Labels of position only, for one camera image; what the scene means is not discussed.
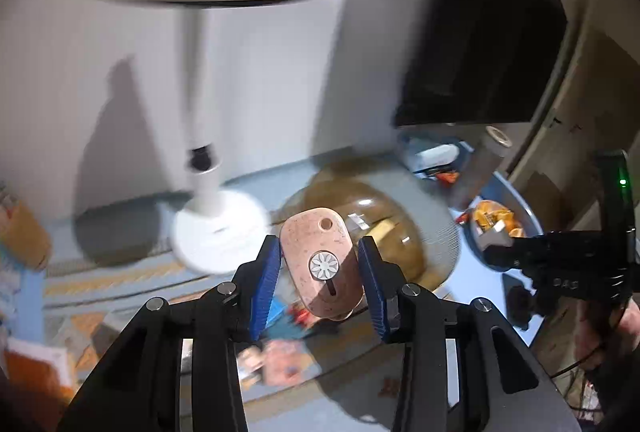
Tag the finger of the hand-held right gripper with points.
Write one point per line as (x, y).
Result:
(515, 252)

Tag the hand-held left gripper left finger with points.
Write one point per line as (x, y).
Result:
(265, 287)

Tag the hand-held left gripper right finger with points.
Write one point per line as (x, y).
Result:
(372, 297)

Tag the pink speckled tag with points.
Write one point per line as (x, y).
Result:
(310, 237)

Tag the amber ribbed glass bowl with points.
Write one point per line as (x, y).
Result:
(400, 222)

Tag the person's right hand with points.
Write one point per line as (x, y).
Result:
(587, 337)

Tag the orange snack packet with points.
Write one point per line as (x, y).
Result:
(495, 214)

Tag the blue round plate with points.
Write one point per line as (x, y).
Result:
(530, 212)

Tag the pink printed card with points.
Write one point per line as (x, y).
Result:
(287, 362)

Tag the grey cylinder tube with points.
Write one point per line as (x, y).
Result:
(482, 161)

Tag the red orange packet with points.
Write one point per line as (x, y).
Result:
(446, 177)

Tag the white and blue box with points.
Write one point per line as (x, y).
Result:
(432, 154)

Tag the patterned blue tablecloth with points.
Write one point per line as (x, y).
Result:
(125, 282)

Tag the black monitor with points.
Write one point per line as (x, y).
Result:
(480, 21)

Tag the white desk lamp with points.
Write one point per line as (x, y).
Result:
(200, 61)

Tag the orange book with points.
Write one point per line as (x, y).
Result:
(40, 367)

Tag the cardboard box with picture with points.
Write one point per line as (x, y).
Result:
(22, 232)

